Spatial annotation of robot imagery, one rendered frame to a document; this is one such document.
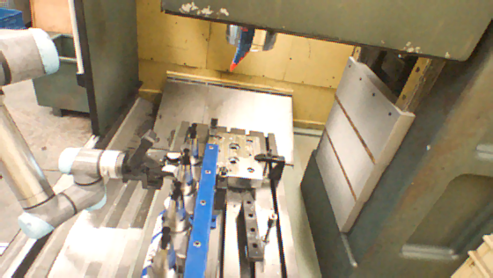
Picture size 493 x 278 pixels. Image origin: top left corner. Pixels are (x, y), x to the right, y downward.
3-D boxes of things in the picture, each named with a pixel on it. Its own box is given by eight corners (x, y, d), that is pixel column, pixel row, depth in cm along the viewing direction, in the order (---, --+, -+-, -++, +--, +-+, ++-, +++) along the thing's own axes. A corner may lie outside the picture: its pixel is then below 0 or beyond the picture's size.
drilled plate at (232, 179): (202, 181, 115) (202, 171, 112) (209, 139, 139) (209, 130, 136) (260, 188, 117) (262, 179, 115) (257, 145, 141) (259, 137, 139)
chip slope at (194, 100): (141, 166, 163) (139, 126, 149) (165, 108, 219) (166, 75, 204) (298, 185, 172) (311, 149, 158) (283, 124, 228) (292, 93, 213)
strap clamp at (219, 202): (214, 209, 110) (218, 179, 102) (216, 185, 121) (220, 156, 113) (223, 210, 110) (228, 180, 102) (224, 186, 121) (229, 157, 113)
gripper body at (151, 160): (168, 173, 90) (128, 170, 89) (167, 150, 85) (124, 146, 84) (163, 191, 83) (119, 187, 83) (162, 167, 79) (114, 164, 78)
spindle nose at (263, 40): (274, 55, 87) (283, 12, 80) (220, 45, 87) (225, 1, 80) (275, 40, 100) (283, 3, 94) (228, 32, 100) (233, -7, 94)
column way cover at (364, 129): (336, 234, 110) (400, 113, 81) (312, 156, 149) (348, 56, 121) (349, 235, 110) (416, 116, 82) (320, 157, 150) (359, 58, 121)
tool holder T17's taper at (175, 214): (187, 226, 62) (188, 204, 58) (165, 228, 61) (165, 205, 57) (186, 210, 66) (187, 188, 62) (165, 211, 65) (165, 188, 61)
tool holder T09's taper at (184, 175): (191, 191, 71) (193, 170, 67) (172, 188, 70) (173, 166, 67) (194, 179, 74) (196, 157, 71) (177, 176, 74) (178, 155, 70)
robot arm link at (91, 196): (62, 212, 86) (54, 183, 80) (96, 190, 95) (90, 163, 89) (81, 223, 83) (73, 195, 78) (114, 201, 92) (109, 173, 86)
